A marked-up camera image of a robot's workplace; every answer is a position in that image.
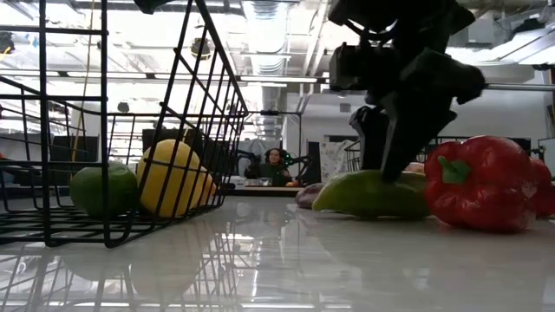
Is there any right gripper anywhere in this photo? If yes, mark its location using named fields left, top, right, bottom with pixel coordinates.
left=349, top=47, right=486, bottom=182

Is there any green mango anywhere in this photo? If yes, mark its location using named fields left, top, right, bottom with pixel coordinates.
left=311, top=169, right=432, bottom=219

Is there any red bell pepper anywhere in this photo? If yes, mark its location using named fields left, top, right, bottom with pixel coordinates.
left=529, top=158, right=555, bottom=219
left=423, top=134, right=539, bottom=233

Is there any green lime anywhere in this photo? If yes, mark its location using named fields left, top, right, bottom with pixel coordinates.
left=69, top=161, right=140, bottom=218

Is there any patterned cloth panel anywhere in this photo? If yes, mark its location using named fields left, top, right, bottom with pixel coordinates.
left=319, top=139, right=355, bottom=183

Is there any dark purple eggplant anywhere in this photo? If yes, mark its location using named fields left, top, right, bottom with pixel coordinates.
left=295, top=182, right=325, bottom=210

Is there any person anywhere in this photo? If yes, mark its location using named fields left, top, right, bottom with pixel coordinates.
left=244, top=147, right=294, bottom=188

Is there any silver metal bar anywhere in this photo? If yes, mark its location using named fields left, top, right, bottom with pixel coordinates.
left=484, top=83, right=555, bottom=92

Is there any wooden table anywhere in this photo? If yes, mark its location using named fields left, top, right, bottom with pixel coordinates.
left=223, top=185, right=304, bottom=198

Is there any orange fruit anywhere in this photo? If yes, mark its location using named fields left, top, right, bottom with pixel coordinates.
left=199, top=172, right=218, bottom=207

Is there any yellow lemon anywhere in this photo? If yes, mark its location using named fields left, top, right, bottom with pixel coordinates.
left=136, top=138, right=209, bottom=218

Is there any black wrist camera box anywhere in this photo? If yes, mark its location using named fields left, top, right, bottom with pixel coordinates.
left=328, top=42, right=374, bottom=93

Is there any silver ceiling duct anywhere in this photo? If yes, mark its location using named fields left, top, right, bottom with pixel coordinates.
left=242, top=0, right=290, bottom=140

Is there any black wire basket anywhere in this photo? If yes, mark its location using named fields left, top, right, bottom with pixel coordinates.
left=0, top=0, right=251, bottom=249

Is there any yellow hanging cable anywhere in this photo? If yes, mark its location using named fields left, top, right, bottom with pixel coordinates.
left=71, top=0, right=95, bottom=164

